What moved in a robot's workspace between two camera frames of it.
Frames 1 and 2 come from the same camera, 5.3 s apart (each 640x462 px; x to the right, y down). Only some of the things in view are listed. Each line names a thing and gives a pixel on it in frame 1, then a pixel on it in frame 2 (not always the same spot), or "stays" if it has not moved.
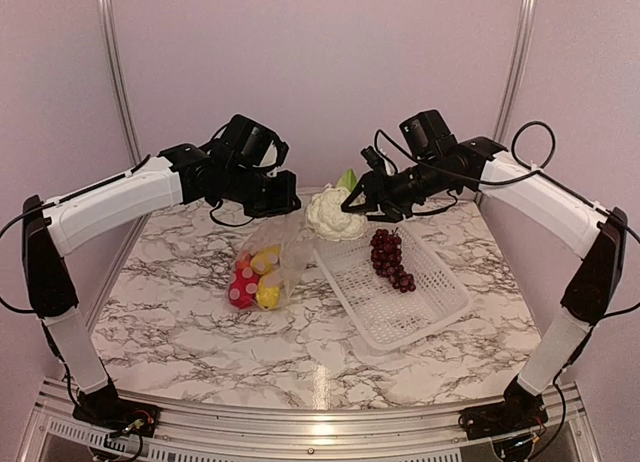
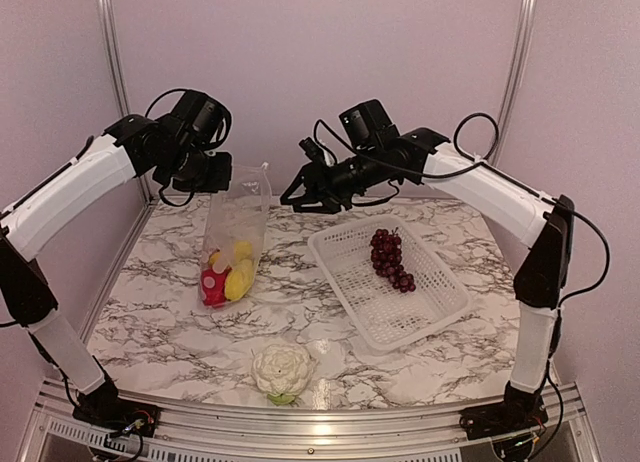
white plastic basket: x=382 y=314 stays
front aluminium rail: x=243 y=434 stays
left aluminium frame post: x=106 y=4 stays
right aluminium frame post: x=518 y=60 stays
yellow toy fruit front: x=268 y=294 -> x=239 y=280
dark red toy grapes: x=386 y=257 stays
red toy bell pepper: x=243 y=285 -> x=212 y=287
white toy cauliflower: x=325 y=214 -> x=282 y=372
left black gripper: x=286 y=201 -> x=218 y=180
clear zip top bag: x=275 y=260 -> x=234 y=234
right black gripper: x=387 y=203 -> x=316 y=174
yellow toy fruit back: x=263 y=261 -> x=242 y=250
